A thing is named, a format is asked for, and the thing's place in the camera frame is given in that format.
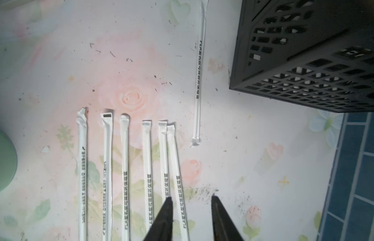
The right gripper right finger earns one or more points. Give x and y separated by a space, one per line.
223 227

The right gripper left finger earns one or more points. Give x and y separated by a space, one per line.
162 228

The green cylindrical cup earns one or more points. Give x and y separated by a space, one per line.
8 161

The black mesh file holder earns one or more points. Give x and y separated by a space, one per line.
318 54

